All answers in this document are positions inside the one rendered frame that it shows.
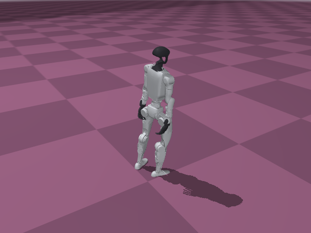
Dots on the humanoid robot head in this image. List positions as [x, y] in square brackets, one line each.
[160, 52]

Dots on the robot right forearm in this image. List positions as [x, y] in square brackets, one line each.
[169, 110]

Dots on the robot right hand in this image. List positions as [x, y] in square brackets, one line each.
[164, 128]

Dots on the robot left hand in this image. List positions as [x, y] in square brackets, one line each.
[139, 111]

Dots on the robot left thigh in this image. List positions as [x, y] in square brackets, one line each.
[147, 124]

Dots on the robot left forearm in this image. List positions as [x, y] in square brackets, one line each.
[144, 97]

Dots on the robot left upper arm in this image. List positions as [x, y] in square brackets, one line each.
[145, 74]

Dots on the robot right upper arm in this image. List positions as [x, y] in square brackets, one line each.
[169, 82]

